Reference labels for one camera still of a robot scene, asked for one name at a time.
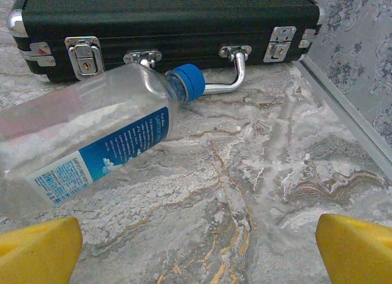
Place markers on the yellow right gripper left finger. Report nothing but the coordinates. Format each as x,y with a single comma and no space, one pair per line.
33,253

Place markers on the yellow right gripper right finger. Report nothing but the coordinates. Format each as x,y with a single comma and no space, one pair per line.
358,253

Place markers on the square clear bottle blue label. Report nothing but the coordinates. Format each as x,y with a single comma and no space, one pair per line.
92,112

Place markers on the black case metal latches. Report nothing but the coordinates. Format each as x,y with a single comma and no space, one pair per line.
153,17

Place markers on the aluminium frame bar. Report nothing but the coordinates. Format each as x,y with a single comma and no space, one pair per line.
352,115

